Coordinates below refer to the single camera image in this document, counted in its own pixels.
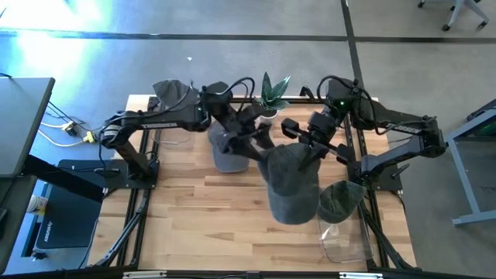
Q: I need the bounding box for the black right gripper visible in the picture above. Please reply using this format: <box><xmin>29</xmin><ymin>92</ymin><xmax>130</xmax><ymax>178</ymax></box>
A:
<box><xmin>280</xmin><ymin>110</ymin><xmax>353</xmax><ymax>172</ymax></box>

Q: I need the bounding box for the black clamp lever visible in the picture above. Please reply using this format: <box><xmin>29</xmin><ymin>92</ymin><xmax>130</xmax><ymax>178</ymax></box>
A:
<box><xmin>391</xmin><ymin>162</ymin><xmax>411</xmax><ymax>180</ymax></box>

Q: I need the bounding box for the clear plastic bin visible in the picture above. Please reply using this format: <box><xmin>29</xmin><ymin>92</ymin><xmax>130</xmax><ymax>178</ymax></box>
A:
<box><xmin>149</xmin><ymin>91</ymin><xmax>197</xmax><ymax>146</ymax></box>
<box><xmin>317</xmin><ymin>185</ymin><xmax>375</xmax><ymax>264</ymax></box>

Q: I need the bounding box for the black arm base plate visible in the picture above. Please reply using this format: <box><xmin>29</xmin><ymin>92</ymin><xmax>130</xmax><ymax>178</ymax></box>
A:
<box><xmin>346</xmin><ymin>160</ymin><xmax>404</xmax><ymax>193</ymax></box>
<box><xmin>101</xmin><ymin>160</ymin><xmax>160</xmax><ymax>191</ymax></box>

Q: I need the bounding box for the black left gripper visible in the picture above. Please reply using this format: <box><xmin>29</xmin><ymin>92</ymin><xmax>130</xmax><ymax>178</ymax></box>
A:
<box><xmin>208</xmin><ymin>98</ymin><xmax>278</xmax><ymax>163</ymax></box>

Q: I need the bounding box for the black aluminium table frame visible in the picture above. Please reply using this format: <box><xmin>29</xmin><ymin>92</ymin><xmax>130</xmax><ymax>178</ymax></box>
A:
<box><xmin>92</xmin><ymin>95</ymin><xmax>418</xmax><ymax>272</ymax></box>

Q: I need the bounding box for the black desk leg beam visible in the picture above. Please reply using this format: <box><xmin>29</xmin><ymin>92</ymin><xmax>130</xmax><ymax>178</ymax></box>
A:
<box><xmin>21</xmin><ymin>154</ymin><xmax>105</xmax><ymax>202</ymax></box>

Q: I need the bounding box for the dark grey desk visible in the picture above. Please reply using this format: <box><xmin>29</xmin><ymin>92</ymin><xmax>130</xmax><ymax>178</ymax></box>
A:
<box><xmin>0</xmin><ymin>174</ymin><xmax>38</xmax><ymax>272</ymax></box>

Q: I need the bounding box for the grey metal table frame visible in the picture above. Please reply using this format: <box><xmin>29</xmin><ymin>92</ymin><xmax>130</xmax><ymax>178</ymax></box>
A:
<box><xmin>427</xmin><ymin>98</ymin><xmax>496</xmax><ymax>228</ymax></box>

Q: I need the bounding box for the green snake plant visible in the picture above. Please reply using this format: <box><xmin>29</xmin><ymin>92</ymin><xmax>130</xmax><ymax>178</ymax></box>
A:
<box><xmin>253</xmin><ymin>71</ymin><xmax>291</xmax><ymax>112</ymax></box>

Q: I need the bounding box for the white floor cable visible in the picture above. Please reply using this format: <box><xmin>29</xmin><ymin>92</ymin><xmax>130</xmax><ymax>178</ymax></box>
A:
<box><xmin>37</xmin><ymin>122</ymin><xmax>84</xmax><ymax>148</ymax></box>

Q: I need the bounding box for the grey office chair base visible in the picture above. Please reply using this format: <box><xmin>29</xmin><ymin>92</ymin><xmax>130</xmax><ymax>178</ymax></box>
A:
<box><xmin>417</xmin><ymin>0</ymin><xmax>490</xmax><ymax>32</ymax></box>

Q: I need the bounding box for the white paper cup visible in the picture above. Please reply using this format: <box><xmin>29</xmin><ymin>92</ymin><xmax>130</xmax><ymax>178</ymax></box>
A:
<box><xmin>26</xmin><ymin>193</ymin><xmax>50</xmax><ymax>216</ymax></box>

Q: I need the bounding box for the grey washed baseball cap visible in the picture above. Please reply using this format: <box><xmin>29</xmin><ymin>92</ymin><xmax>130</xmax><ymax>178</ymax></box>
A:
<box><xmin>316</xmin><ymin>180</ymin><xmax>367</xmax><ymax>225</ymax></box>
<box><xmin>257</xmin><ymin>142</ymin><xmax>322</xmax><ymax>226</ymax></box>
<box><xmin>207</xmin><ymin>119</ymin><xmax>251</xmax><ymax>174</ymax></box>
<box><xmin>152</xmin><ymin>79</ymin><xmax>199</xmax><ymax>113</ymax></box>

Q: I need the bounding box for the silver frame bracket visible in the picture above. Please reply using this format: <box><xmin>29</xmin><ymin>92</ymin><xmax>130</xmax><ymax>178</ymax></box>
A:
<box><xmin>339</xmin><ymin>272</ymin><xmax>384</xmax><ymax>279</ymax></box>
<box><xmin>122</xmin><ymin>270</ymin><xmax>167</xmax><ymax>279</ymax></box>

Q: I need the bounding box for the white plant pot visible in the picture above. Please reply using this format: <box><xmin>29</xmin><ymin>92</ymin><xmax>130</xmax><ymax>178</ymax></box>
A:
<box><xmin>255</xmin><ymin>107</ymin><xmax>279</xmax><ymax>127</ymax></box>

